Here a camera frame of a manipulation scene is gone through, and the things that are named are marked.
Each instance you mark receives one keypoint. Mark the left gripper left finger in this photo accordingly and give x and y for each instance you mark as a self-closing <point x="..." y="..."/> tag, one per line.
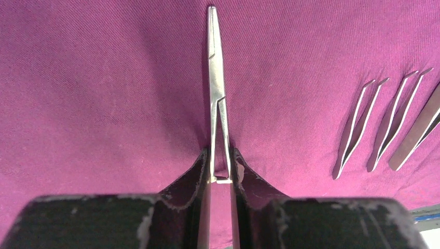
<point x="176" y="217"/>

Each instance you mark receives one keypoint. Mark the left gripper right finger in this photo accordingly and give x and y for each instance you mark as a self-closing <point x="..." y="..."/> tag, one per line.
<point x="264" y="217"/>

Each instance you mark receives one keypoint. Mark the steel forceps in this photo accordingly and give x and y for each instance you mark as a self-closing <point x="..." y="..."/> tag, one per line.
<point x="218" y="107"/>
<point x="394" y="118"/>

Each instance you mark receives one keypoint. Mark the purple cloth wrap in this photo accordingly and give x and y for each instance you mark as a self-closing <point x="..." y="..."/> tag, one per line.
<point x="113" y="96"/>

